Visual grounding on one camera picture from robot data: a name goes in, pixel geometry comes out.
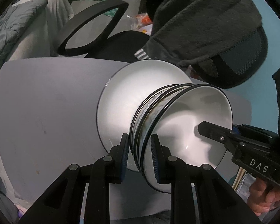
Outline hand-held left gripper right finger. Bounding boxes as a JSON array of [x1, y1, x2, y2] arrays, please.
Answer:
[[150, 133, 263, 224]]

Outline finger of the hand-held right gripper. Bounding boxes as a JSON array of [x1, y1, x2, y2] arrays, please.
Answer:
[[233, 124, 279, 139], [198, 121, 246, 153]]

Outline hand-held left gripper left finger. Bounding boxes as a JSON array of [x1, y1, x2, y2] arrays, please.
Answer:
[[19, 133, 130, 224]]

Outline white bowl black rim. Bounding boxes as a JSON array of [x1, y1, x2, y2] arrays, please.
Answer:
[[129, 84, 178, 168], [142, 84, 234, 193], [134, 84, 196, 173]]

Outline white plate black rim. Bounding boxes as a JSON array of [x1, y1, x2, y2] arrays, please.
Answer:
[[97, 60, 194, 171]]

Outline person's right hand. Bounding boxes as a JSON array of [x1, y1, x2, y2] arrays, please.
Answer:
[[247, 177, 280, 216]]

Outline wooden slats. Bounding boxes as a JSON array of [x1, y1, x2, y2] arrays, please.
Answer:
[[232, 167, 246, 192]]

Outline dark grey fleece robe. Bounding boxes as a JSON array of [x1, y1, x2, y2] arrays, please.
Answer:
[[134, 0, 263, 80]]

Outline black mesh office chair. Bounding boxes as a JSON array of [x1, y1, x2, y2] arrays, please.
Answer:
[[57, 0, 269, 89]]

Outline white bed sheet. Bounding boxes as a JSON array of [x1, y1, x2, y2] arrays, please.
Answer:
[[8, 0, 74, 60]]

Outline grey quilt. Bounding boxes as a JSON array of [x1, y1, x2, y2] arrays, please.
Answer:
[[0, 0, 48, 75]]

